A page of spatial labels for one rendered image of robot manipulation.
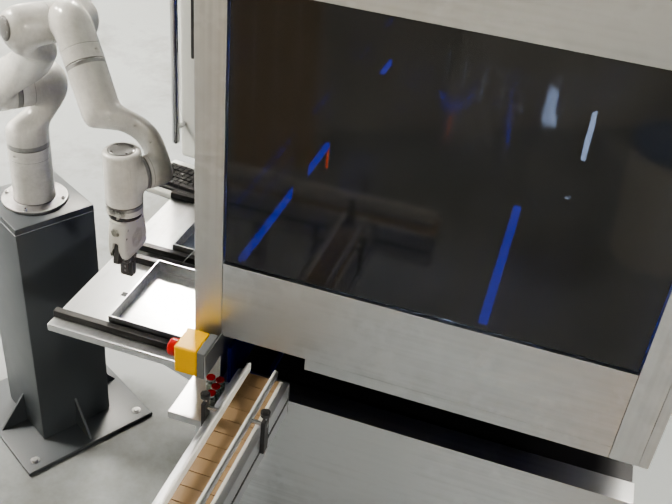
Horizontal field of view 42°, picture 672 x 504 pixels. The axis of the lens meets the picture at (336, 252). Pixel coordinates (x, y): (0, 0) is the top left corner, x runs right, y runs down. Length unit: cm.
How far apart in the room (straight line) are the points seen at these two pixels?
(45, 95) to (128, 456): 124
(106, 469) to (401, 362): 147
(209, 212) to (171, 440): 148
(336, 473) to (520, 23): 115
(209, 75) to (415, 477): 100
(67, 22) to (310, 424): 104
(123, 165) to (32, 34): 42
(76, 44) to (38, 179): 72
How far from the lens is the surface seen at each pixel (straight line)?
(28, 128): 261
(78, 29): 205
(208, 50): 164
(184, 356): 193
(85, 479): 306
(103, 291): 233
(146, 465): 307
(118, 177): 197
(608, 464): 209
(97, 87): 202
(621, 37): 145
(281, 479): 221
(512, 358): 178
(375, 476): 210
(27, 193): 270
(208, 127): 170
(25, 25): 220
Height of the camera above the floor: 229
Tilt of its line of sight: 34 degrees down
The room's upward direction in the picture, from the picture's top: 6 degrees clockwise
